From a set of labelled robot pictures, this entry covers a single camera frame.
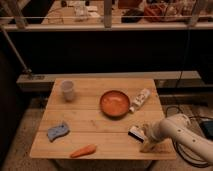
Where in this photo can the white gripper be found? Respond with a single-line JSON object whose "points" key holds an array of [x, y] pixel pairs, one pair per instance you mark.
{"points": [[148, 144]]}

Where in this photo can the black white board eraser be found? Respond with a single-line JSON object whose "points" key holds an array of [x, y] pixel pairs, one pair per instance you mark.
{"points": [[137, 133]]}

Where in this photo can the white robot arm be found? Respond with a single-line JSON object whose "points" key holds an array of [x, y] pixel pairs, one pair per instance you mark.
{"points": [[176, 128]]}

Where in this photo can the white ceramic cup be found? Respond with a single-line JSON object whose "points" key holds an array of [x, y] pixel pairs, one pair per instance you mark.
{"points": [[67, 89]]}

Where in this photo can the white plastic bottle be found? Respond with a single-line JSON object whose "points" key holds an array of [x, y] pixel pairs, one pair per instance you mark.
{"points": [[139, 100]]}

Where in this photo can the orange plate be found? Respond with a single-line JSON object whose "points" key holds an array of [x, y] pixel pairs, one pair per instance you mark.
{"points": [[114, 103]]}

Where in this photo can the dark power adapter box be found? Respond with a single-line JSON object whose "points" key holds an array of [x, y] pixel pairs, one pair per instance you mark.
{"points": [[207, 128]]}

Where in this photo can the orange carrot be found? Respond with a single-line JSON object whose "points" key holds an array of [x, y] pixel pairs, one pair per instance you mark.
{"points": [[84, 151]]}

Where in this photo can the wooden table board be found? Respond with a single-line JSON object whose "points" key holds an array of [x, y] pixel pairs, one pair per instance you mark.
{"points": [[88, 125]]}

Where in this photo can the blue sponge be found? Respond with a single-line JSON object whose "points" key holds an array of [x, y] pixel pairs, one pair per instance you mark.
{"points": [[58, 131]]}

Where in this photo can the grey metal pole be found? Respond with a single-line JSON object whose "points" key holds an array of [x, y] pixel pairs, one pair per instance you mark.
{"points": [[26, 69]]}

